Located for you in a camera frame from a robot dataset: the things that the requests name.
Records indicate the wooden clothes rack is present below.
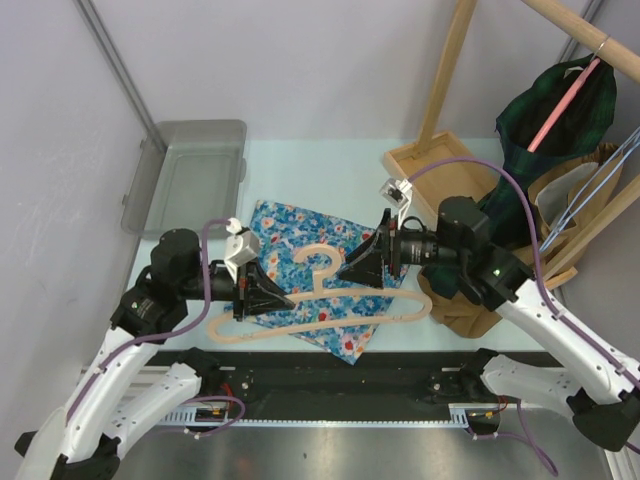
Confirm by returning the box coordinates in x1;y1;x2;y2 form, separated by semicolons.
383;0;640;301

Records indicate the beige wooden hanger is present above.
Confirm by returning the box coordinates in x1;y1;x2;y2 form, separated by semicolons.
207;243;432;346

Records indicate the dark green garment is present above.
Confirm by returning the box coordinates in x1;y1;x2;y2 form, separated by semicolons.
423;55;617;298

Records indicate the grey plastic bin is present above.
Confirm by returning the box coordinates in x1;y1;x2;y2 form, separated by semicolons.
121;119;247;240

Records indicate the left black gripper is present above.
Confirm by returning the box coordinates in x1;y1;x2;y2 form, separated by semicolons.
180;255;295;320

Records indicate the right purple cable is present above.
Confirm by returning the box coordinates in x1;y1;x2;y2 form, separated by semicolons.
407;157;640;474

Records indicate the white slotted cable duct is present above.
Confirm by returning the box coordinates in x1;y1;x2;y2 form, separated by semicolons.
159;403;474;429

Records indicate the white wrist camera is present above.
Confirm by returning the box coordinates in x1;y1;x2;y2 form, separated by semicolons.
223;217;260;282
380;178;413;226

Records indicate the pink plastic hanger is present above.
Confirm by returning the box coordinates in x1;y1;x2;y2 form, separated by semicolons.
527;58;601;153

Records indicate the light blue wire hanger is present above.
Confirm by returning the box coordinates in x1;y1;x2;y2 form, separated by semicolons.
533;130;639;252

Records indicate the blue floral garment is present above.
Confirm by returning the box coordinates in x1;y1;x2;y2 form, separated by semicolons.
249;200;392;365

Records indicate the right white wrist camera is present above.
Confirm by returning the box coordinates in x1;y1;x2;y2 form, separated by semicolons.
380;178;413;226

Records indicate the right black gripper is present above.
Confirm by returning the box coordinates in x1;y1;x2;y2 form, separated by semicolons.
338;209;465;290

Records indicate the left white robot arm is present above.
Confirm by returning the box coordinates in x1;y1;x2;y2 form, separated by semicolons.
15;218;293;479

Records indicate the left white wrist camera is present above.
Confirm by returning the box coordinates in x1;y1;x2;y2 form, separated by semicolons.
223;217;260;282

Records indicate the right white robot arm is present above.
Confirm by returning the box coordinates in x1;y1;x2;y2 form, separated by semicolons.
338;196;639;452

